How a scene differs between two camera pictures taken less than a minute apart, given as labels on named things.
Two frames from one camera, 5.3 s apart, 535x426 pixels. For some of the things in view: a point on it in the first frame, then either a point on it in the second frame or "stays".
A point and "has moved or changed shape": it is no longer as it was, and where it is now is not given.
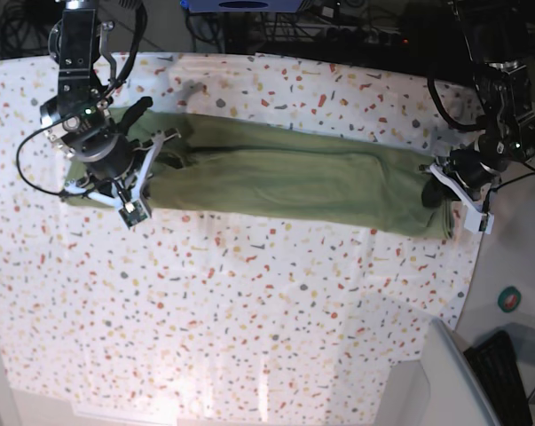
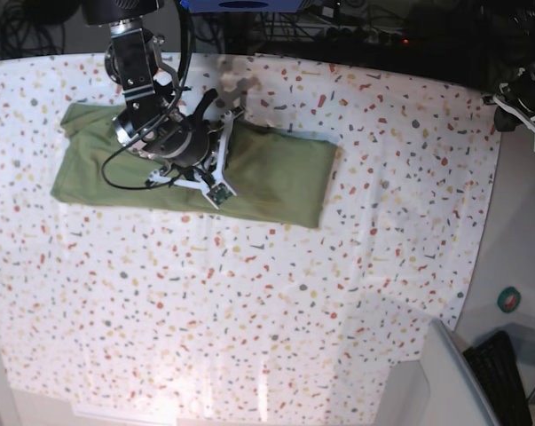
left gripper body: [106, 154] → [182, 140]
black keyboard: [494, 358] stays
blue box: [214, 6] stays
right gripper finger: [434, 193] → [505, 121]
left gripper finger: [135, 112] → [198, 115]
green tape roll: [509, 299] stays
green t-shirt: [241, 167] has moved or changed shape
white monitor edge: [457, 396] stays
